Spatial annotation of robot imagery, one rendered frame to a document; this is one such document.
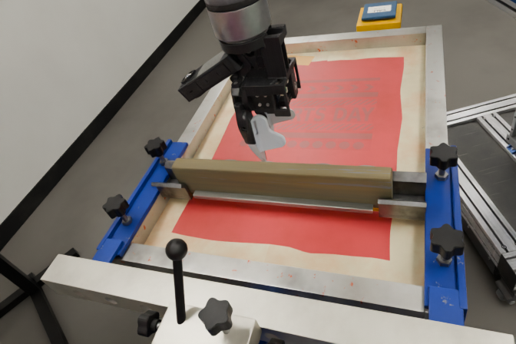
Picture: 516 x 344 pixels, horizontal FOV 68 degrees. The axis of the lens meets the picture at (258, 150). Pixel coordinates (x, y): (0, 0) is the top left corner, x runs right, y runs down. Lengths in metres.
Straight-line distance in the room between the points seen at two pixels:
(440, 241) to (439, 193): 0.14
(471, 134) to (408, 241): 1.35
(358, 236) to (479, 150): 1.29
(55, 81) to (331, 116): 2.29
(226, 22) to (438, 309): 0.44
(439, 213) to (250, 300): 0.32
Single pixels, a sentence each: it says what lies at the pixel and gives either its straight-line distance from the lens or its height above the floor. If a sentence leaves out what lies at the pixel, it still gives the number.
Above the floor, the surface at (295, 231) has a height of 0.96.
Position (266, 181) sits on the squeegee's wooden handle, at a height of 1.04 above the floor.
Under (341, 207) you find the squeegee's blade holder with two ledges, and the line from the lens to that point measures 0.68.
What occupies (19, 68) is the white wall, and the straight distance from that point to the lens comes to 2.80.
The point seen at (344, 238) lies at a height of 0.96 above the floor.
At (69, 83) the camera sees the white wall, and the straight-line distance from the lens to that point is 3.02.
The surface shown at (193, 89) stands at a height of 1.25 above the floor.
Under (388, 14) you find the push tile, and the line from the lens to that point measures 1.30.
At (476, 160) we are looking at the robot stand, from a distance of 1.88.
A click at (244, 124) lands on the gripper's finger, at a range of 0.55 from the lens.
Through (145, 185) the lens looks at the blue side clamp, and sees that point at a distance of 0.86.
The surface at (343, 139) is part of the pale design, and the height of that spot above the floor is 0.96.
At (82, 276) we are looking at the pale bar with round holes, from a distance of 0.72.
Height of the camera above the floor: 1.53
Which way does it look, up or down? 41 degrees down
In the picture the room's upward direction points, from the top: 19 degrees counter-clockwise
